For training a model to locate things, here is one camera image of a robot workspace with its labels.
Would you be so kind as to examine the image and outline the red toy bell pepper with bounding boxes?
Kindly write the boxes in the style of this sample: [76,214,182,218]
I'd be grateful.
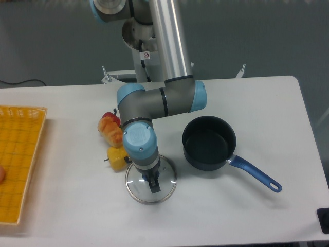
[102,108,121,126]

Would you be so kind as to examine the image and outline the left metal table bracket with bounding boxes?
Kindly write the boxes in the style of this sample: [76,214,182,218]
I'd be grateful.
[102,66,112,84]

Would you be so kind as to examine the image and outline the orange object in basket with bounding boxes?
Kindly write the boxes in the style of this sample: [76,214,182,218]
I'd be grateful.
[0,166,6,183]

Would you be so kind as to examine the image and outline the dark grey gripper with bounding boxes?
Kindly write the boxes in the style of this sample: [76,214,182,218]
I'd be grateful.
[134,164,161,193]

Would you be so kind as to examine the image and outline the metal table bracket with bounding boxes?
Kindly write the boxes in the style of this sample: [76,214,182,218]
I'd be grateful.
[236,64,246,79]
[102,66,112,84]

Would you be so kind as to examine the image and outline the yellow toy bell pepper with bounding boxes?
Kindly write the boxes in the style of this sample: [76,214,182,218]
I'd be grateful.
[104,146,129,172]

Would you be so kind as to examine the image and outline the black cable on floor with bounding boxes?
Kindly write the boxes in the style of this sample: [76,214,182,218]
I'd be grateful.
[0,79,47,86]

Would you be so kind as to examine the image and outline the right metal table bracket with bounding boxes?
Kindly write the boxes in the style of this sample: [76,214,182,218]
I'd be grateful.
[236,64,246,79]

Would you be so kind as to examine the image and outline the black object table corner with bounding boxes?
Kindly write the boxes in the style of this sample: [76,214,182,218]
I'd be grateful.
[317,208,329,234]

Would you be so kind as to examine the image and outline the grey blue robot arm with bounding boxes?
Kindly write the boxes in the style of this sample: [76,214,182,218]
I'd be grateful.
[90,1,207,193]

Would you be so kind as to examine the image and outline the dark blue saucepan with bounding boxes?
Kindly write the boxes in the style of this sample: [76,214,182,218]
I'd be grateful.
[182,116,282,193]

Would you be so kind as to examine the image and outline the glass lid blue knob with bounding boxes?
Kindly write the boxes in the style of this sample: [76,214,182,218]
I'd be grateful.
[125,155,177,204]

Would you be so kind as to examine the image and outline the orange toy croissant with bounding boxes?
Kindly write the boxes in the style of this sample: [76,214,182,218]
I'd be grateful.
[98,117,123,148]

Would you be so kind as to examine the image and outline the yellow wicker basket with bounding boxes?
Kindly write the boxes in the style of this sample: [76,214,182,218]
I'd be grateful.
[1,105,47,225]

